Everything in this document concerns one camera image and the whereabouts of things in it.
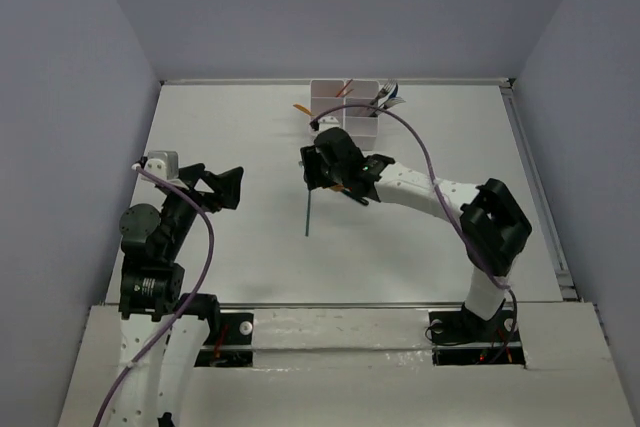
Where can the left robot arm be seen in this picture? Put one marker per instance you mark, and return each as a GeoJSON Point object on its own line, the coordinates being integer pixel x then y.
{"type": "Point", "coordinates": [162, 329]}

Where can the silver fork pink handle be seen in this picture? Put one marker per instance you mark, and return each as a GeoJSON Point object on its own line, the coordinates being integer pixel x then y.
{"type": "Point", "coordinates": [384, 93]}

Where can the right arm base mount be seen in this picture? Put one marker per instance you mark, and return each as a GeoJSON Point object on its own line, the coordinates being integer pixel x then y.
{"type": "Point", "coordinates": [456, 343]}

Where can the teal chopstick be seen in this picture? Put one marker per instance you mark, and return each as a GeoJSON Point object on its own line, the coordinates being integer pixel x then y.
{"type": "Point", "coordinates": [308, 213]}

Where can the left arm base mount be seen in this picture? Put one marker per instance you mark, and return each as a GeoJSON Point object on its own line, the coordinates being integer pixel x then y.
{"type": "Point", "coordinates": [211, 337]}

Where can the silver fork teal handle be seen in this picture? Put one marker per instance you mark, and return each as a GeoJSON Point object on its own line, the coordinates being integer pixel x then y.
{"type": "Point", "coordinates": [391, 102]}

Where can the white right organizer container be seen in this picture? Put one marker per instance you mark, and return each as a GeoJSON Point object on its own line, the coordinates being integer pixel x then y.
{"type": "Point", "coordinates": [357, 120]}

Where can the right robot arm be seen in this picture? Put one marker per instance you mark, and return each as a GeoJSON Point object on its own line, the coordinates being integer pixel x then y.
{"type": "Point", "coordinates": [493, 227]}

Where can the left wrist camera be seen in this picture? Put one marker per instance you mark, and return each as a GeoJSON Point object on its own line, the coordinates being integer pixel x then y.
{"type": "Point", "coordinates": [163, 164]}

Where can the orange plastic knife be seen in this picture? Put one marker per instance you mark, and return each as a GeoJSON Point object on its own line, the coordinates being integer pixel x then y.
{"type": "Point", "coordinates": [302, 109]}

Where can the blue metal fork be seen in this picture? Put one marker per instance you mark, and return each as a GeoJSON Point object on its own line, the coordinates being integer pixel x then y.
{"type": "Point", "coordinates": [395, 92]}

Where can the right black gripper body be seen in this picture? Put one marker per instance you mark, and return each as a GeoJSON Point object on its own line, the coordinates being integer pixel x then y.
{"type": "Point", "coordinates": [334, 171]}

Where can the red-orange chopstick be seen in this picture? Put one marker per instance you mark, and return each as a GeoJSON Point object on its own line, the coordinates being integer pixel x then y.
{"type": "Point", "coordinates": [344, 88]}

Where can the gold knife green handle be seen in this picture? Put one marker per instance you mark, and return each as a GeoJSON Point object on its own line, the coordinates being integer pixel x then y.
{"type": "Point", "coordinates": [361, 200]}

